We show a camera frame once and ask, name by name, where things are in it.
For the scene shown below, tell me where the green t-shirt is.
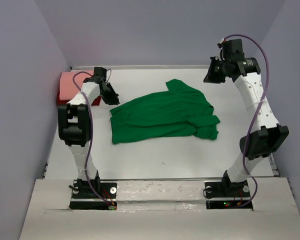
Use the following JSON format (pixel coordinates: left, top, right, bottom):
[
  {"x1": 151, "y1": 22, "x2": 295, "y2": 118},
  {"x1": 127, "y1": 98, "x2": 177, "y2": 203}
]
[{"x1": 110, "y1": 79, "x2": 221, "y2": 145}]

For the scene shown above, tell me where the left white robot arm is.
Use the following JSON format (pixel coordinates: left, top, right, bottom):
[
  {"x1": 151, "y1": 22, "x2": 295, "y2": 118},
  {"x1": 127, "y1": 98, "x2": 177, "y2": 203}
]
[{"x1": 57, "y1": 66, "x2": 120, "y2": 202}]

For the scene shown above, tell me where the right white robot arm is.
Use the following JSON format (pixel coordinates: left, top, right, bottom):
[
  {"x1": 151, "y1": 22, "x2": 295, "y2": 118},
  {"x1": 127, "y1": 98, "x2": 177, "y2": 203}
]
[{"x1": 203, "y1": 35, "x2": 289, "y2": 196}]

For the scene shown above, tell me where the dark red folded t-shirt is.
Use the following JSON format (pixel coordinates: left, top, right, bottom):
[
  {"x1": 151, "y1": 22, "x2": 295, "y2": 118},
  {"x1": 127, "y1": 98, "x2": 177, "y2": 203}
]
[{"x1": 56, "y1": 92, "x2": 102, "y2": 106}]

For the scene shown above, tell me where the pink folded t-shirt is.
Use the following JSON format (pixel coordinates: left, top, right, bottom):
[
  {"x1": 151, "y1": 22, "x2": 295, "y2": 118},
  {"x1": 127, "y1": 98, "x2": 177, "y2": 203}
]
[{"x1": 59, "y1": 70, "x2": 93, "y2": 101}]

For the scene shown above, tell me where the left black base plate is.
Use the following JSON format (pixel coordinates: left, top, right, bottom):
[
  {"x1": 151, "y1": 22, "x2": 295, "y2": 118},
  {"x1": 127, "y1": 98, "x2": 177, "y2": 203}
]
[{"x1": 68, "y1": 180, "x2": 118, "y2": 211}]

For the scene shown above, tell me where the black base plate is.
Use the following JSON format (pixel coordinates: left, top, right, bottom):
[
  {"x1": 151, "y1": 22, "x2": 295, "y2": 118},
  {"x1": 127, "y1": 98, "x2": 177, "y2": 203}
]
[
  {"x1": 202, "y1": 181, "x2": 253, "y2": 210},
  {"x1": 68, "y1": 180, "x2": 118, "y2": 211}
]

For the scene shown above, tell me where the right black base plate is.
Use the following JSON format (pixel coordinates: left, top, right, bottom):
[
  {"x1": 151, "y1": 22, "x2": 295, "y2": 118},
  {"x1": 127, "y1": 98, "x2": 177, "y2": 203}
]
[{"x1": 202, "y1": 181, "x2": 253, "y2": 210}]

